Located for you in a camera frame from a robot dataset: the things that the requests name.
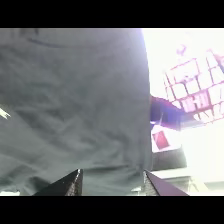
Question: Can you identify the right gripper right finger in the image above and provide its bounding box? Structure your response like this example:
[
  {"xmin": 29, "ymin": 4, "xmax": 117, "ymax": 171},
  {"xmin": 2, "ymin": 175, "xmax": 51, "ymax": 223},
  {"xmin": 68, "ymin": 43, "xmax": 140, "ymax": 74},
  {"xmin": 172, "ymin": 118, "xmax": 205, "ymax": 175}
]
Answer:
[{"xmin": 142, "ymin": 169, "xmax": 190, "ymax": 197}]

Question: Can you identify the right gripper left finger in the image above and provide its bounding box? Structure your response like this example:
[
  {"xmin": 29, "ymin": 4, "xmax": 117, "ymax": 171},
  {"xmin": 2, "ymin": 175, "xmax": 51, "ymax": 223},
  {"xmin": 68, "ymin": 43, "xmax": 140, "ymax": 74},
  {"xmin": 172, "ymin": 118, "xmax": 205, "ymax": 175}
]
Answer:
[{"xmin": 32, "ymin": 168, "xmax": 84, "ymax": 197}]

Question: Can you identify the grey T-shirt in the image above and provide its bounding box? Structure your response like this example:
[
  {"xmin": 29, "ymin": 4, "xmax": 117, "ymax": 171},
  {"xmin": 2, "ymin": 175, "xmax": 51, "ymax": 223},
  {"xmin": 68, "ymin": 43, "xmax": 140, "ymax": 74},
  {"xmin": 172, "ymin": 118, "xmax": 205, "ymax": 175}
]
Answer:
[{"xmin": 0, "ymin": 28, "xmax": 155, "ymax": 197}]

